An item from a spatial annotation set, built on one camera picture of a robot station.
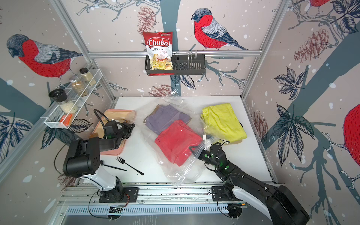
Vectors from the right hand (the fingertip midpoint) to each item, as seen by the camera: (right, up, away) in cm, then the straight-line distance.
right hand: (189, 147), depth 79 cm
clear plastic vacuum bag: (-7, -11, -10) cm, 16 cm away
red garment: (-8, +2, +7) cm, 11 cm away
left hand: (-36, +15, +16) cm, 42 cm away
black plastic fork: (-41, -11, +7) cm, 43 cm away
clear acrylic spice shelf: (-67, +19, -13) cm, 70 cm away
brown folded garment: (-27, +19, +29) cm, 44 cm away
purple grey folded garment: (-20, +17, +19) cm, 32 cm away
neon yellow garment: (+22, +14, +11) cm, 28 cm away
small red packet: (-59, +17, -14) cm, 63 cm away
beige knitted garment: (+32, 0, +13) cm, 34 cm away
